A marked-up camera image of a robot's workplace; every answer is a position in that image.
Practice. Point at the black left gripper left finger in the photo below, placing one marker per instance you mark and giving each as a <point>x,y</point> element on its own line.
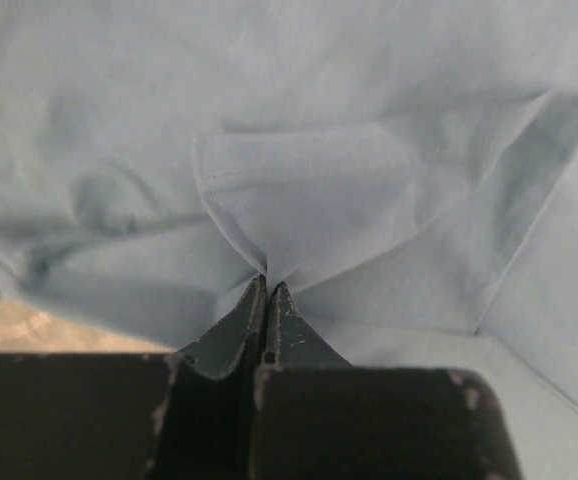
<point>180,415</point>

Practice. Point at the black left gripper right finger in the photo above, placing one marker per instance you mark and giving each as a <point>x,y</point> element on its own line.
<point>319,417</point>

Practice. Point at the grey blue t shirt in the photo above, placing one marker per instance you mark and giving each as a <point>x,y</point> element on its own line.
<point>408,168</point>

